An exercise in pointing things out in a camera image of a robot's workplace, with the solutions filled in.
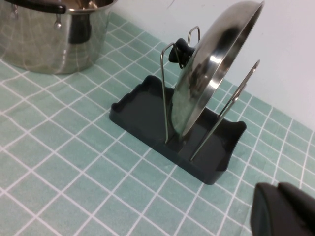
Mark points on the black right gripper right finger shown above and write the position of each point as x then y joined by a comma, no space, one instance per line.
300,201

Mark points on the stainless steel pot lid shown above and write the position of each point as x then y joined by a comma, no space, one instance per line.
209,73

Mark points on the stainless steel cooking pot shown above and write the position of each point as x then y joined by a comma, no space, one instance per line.
37,44

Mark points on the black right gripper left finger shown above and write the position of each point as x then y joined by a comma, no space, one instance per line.
268,216

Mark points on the green checkered tablecloth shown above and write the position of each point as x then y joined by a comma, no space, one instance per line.
73,184

